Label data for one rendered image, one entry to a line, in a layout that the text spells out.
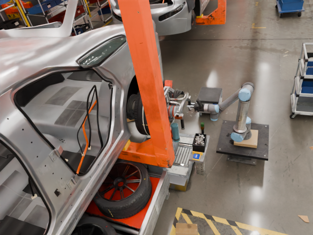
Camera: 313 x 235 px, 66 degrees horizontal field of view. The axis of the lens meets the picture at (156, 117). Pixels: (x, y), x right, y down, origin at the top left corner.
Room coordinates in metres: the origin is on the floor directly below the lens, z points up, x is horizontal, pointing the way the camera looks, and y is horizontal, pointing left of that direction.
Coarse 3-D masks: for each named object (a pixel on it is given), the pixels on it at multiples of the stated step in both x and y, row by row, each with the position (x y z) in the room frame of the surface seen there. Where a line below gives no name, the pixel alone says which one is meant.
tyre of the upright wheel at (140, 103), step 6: (138, 90) 2.36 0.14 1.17; (138, 96) 2.28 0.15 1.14; (138, 102) 2.22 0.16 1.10; (138, 108) 2.17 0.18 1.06; (138, 114) 2.14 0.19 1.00; (144, 114) 2.11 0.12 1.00; (138, 120) 2.12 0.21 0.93; (144, 120) 2.09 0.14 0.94; (138, 126) 2.11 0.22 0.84; (144, 126) 2.08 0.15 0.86; (144, 132) 2.11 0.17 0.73
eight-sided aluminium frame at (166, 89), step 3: (165, 87) 2.38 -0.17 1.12; (168, 87) 2.37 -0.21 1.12; (165, 90) 2.37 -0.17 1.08; (168, 90) 2.33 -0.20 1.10; (171, 90) 2.42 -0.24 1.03; (174, 90) 2.50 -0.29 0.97; (165, 93) 2.26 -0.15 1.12; (171, 93) 2.50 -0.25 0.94; (165, 96) 2.24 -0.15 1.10; (171, 96) 2.51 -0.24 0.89; (171, 117) 2.41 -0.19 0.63; (174, 117) 2.39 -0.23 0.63; (171, 120) 2.37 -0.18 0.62; (174, 120) 2.37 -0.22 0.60; (171, 123) 2.31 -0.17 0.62
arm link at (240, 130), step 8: (248, 88) 1.95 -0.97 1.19; (240, 96) 1.93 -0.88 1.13; (248, 96) 1.88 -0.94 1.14; (240, 104) 1.94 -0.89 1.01; (248, 104) 1.91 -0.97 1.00; (240, 112) 1.93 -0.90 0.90; (240, 120) 1.93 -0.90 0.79; (240, 128) 1.93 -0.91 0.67; (232, 136) 1.95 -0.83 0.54; (240, 136) 1.89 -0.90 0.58
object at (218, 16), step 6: (222, 0) 5.45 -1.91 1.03; (222, 6) 5.45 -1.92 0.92; (216, 12) 5.53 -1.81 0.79; (222, 12) 5.44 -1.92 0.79; (198, 18) 5.69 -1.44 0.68; (204, 18) 5.63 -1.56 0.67; (210, 18) 5.57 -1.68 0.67; (216, 18) 5.51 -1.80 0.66; (222, 18) 5.44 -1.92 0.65; (198, 24) 5.70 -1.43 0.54; (204, 24) 5.63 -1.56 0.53; (210, 24) 5.57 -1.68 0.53
